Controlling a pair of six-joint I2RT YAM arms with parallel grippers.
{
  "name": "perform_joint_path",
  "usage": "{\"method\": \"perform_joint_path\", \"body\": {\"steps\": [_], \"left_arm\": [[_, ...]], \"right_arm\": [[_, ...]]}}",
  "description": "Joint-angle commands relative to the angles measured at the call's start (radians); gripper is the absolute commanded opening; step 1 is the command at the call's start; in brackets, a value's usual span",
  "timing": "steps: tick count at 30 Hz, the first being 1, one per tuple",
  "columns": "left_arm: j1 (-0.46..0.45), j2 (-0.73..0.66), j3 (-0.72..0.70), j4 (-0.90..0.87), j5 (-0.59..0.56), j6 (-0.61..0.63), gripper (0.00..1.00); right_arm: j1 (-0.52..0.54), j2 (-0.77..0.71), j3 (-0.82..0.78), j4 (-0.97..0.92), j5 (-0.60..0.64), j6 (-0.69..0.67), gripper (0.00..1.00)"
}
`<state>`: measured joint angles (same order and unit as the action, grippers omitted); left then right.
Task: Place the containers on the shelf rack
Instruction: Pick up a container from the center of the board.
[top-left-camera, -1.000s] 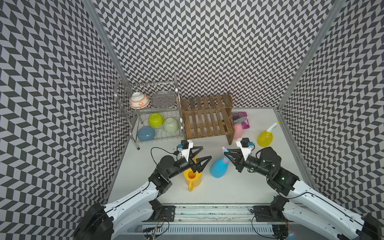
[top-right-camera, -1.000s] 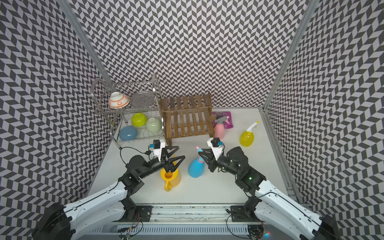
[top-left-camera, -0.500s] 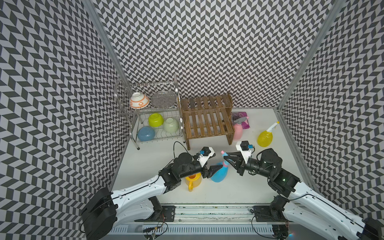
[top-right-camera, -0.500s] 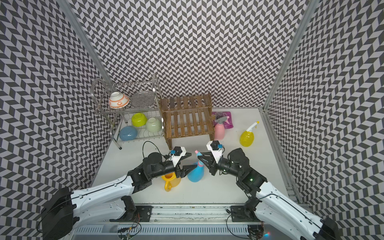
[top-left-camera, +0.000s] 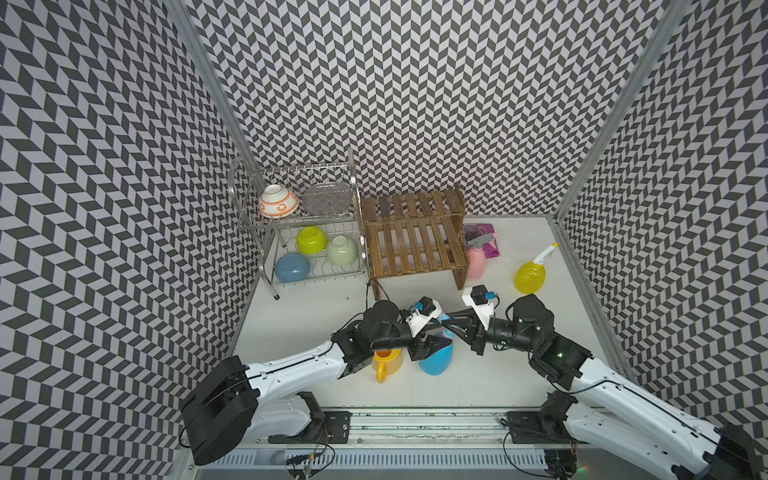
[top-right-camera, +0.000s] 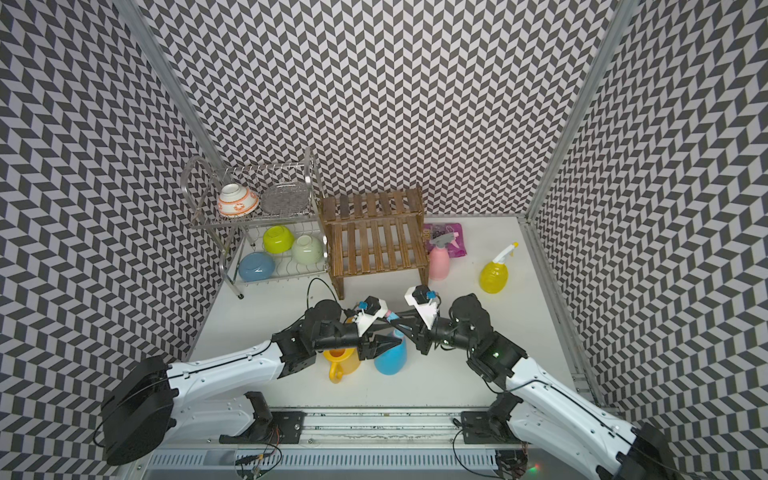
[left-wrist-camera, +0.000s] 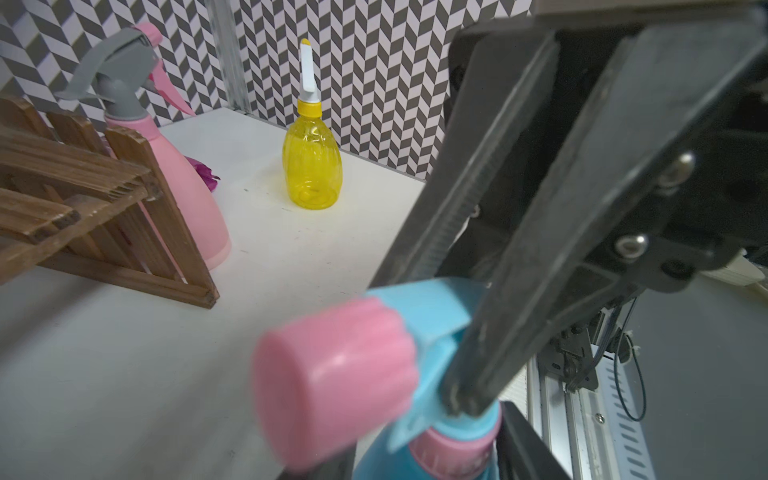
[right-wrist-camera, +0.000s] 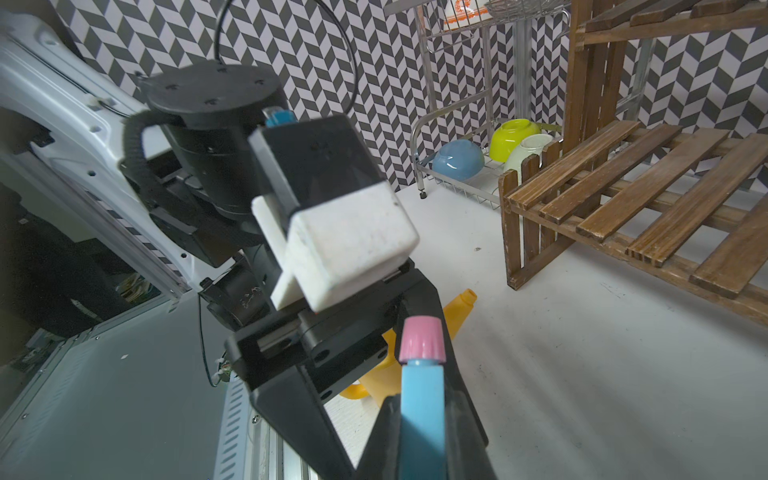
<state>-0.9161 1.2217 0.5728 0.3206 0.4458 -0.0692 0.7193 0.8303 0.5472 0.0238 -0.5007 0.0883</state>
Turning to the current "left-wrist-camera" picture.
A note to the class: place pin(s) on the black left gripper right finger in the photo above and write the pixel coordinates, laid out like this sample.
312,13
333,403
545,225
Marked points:
521,453

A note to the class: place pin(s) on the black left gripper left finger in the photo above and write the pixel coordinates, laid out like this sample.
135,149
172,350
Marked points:
339,467

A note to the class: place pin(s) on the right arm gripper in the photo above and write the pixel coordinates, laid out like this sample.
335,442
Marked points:
658,140

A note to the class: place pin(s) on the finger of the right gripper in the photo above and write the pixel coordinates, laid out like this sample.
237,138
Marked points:
498,101

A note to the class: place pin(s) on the blue spray bottle pink cap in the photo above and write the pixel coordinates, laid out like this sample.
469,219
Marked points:
373,365

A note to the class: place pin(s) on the yellow spray bottle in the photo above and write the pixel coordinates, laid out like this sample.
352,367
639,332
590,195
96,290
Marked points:
311,157

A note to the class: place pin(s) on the wooden slatted shelf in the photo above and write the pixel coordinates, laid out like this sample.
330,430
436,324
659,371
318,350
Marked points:
95,206

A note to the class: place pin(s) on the aluminium rail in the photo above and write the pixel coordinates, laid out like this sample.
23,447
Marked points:
577,395

